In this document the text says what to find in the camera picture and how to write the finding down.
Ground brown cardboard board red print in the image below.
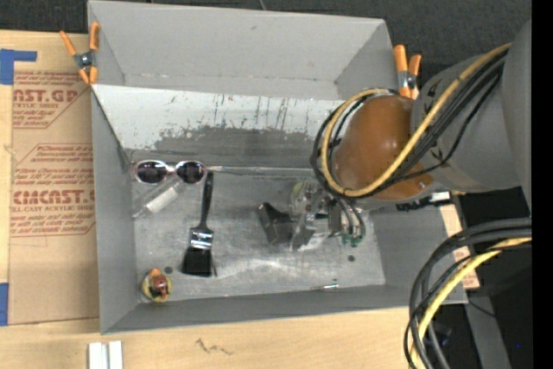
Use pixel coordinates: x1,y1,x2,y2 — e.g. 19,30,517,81
0,29,101,326

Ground dark grey metal block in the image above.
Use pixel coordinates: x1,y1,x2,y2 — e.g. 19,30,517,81
257,201,296,245

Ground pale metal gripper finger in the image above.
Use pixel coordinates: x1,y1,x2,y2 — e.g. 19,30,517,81
288,219,325,252
292,181,322,226

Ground black cylinder on white bracket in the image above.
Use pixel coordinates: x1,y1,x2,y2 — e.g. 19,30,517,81
395,190,453,213

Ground white-framed sunglasses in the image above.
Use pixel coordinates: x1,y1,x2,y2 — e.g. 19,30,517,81
130,159,208,186

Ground black paintbrush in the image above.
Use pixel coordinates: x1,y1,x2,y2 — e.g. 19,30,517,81
181,170,217,278

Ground yellow and brown toy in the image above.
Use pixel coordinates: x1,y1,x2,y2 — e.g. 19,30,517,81
141,267,175,304

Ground grey metal bin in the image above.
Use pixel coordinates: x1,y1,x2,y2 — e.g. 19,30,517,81
86,0,468,335

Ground clear glass tube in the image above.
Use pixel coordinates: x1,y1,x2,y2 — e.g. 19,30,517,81
131,181,183,219

